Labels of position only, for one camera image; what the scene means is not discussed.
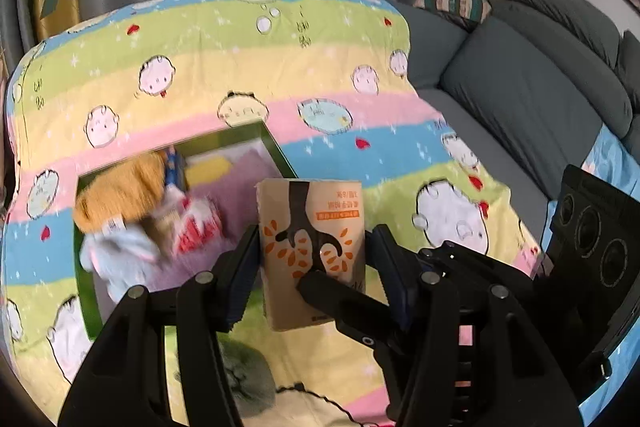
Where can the blue floral cloth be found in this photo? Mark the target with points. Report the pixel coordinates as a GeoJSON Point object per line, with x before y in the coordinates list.
{"type": "Point", "coordinates": [605, 156]}

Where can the yellow green sponge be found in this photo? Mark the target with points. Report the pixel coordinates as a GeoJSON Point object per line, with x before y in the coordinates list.
{"type": "Point", "coordinates": [207, 170]}

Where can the grey sofa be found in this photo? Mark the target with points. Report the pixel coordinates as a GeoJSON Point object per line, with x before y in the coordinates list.
{"type": "Point", "coordinates": [530, 88]}

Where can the green cardboard box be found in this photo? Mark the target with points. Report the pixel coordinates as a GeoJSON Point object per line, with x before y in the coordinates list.
{"type": "Point", "coordinates": [95, 304]}

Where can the yellow fuzzy plush toy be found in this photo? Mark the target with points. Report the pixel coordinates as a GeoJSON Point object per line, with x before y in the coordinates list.
{"type": "Point", "coordinates": [129, 191]}

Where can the purple towel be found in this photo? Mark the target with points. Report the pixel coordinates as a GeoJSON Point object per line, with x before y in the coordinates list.
{"type": "Point", "coordinates": [235, 197]}

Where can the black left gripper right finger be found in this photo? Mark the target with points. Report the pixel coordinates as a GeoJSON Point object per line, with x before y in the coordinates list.
{"type": "Point", "coordinates": [455, 319]}

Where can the colourful cartoon blanket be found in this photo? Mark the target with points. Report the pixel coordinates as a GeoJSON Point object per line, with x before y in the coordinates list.
{"type": "Point", "coordinates": [346, 88]}

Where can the blue elephant plush toy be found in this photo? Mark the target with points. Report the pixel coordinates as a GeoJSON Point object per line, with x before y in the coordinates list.
{"type": "Point", "coordinates": [121, 258]}

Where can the blue orange toy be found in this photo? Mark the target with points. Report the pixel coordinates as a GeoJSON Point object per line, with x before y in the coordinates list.
{"type": "Point", "coordinates": [174, 169]}

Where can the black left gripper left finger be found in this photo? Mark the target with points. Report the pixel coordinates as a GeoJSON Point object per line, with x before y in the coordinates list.
{"type": "Point", "coordinates": [123, 379]}

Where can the striped cushion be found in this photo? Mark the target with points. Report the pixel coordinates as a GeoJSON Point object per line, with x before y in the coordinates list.
{"type": "Point", "coordinates": [467, 14]}

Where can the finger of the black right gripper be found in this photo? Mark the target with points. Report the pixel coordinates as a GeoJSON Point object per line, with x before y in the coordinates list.
{"type": "Point", "coordinates": [382, 327]}

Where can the red white cloth toy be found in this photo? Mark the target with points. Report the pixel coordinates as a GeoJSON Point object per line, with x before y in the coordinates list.
{"type": "Point", "coordinates": [183, 223]}

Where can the grey green cloth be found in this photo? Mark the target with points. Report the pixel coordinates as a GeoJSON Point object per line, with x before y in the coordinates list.
{"type": "Point", "coordinates": [245, 376]}

